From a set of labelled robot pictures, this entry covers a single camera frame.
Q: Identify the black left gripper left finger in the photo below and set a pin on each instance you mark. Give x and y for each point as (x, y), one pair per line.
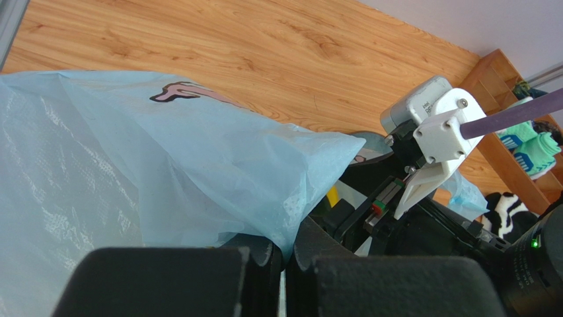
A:
(241, 278)

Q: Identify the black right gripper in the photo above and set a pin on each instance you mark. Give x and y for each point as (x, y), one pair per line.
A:
(425, 229)

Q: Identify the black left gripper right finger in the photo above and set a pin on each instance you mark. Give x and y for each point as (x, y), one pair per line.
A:
(324, 279)

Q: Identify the light blue printed plastic bag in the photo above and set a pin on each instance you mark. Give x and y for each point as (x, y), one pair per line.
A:
(94, 159)

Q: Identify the yellow lemon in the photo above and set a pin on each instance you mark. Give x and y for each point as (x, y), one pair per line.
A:
(332, 196)

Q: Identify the zebra striped cloth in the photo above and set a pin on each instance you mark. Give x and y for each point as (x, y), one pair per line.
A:
(507, 216)

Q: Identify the teal white sock left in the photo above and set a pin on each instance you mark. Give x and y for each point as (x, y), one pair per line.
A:
(516, 135)

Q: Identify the teal white sock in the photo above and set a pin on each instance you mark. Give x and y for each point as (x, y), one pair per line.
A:
(516, 135)
(537, 156)

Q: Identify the brown wooden divider tray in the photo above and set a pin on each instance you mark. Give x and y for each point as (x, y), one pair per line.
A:
(491, 83)

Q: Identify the teal white sock right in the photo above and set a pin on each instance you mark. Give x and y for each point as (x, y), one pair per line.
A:
(537, 156)

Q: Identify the black rolled sock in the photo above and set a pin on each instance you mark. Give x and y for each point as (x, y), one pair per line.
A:
(541, 126)

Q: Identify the dark patterned rolled sock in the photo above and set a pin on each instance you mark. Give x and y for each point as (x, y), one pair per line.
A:
(522, 90)

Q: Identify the right corner aluminium post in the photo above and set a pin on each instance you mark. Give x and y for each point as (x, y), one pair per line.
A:
(551, 74)

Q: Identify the corner aluminium post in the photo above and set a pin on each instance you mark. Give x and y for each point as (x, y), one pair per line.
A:
(551, 74)
(12, 12)

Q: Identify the left corner aluminium post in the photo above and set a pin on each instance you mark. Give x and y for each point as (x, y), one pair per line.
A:
(12, 12)

